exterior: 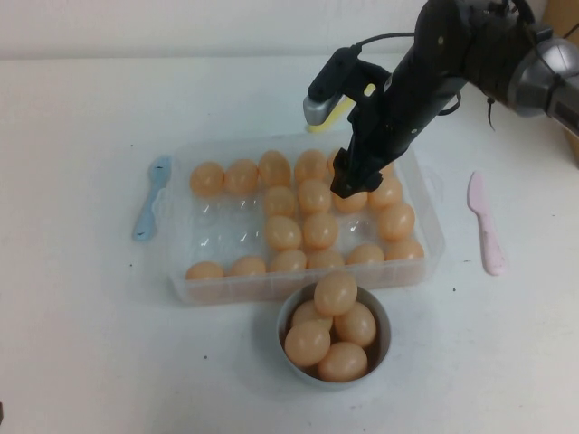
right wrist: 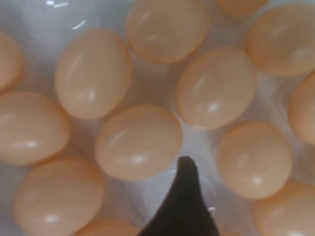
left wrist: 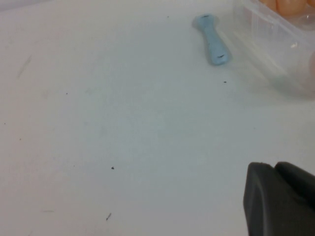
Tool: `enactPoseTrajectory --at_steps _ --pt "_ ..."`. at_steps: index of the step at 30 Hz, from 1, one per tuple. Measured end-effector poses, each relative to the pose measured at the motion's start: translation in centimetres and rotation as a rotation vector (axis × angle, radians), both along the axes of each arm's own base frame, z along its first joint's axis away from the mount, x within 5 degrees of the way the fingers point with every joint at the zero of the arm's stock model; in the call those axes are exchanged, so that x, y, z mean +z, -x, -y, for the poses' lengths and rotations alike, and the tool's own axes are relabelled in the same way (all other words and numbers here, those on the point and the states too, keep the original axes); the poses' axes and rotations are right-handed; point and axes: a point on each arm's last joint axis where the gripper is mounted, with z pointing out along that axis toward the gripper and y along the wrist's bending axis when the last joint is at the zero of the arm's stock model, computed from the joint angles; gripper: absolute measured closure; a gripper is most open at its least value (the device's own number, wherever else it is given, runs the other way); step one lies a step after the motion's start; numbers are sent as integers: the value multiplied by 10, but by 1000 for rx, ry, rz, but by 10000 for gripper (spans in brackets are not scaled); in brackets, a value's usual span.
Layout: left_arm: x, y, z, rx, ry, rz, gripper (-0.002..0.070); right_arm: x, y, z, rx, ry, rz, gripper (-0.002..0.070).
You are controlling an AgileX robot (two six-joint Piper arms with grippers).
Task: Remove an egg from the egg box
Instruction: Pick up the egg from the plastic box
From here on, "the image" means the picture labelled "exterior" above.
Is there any black cable tie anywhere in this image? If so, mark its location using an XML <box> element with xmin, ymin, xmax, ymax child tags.
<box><xmin>484</xmin><ymin>94</ymin><xmax>498</xmax><ymax>133</ymax></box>

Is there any thin black camera cable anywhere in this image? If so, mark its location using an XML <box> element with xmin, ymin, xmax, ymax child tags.
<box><xmin>355</xmin><ymin>31</ymin><xmax>463</xmax><ymax>117</ymax></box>

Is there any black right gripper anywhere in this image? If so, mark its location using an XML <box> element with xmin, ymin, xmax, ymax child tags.
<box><xmin>329</xmin><ymin>83</ymin><xmax>442</xmax><ymax>199</ymax></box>

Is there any yellow plastic knife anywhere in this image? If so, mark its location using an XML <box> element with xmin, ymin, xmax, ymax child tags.
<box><xmin>306</xmin><ymin>83</ymin><xmax>376</xmax><ymax>136</ymax></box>

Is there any clear plastic egg box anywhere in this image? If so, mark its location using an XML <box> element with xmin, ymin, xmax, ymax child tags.
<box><xmin>166</xmin><ymin>130</ymin><xmax>448</xmax><ymax>309</ymax></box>

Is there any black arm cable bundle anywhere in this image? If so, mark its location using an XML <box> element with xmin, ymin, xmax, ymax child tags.
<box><xmin>497</xmin><ymin>0</ymin><xmax>551</xmax><ymax>33</ymax></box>

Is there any pale grey round bowl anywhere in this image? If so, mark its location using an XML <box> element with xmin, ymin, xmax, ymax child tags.
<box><xmin>276</xmin><ymin>284</ymin><xmax>392</xmax><ymax>386</ymax></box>

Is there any pink plastic knife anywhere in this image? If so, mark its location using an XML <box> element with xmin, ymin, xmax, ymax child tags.
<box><xmin>466</xmin><ymin>170</ymin><xmax>508</xmax><ymax>277</ymax></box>

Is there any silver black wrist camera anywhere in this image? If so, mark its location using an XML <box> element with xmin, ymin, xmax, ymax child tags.
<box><xmin>301</xmin><ymin>46</ymin><xmax>384</xmax><ymax>126</ymax></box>

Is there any brown cardboard box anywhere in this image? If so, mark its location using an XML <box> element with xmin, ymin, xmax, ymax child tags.
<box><xmin>536</xmin><ymin>0</ymin><xmax>579</xmax><ymax>171</ymax></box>

